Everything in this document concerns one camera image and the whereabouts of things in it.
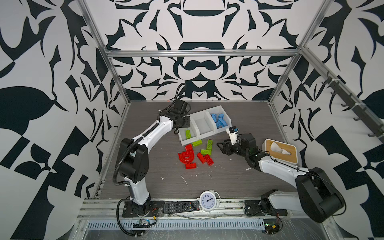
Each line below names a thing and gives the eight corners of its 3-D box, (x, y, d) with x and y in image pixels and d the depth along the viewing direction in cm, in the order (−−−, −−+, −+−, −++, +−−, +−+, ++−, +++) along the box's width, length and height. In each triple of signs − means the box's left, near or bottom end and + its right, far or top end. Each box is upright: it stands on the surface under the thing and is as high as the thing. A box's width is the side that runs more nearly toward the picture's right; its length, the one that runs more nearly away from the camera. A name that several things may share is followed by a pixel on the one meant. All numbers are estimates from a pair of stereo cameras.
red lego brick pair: (206, 169, 89) (206, 167, 87) (196, 155, 94) (196, 153, 92) (214, 163, 91) (214, 162, 89) (204, 150, 96) (204, 148, 94)
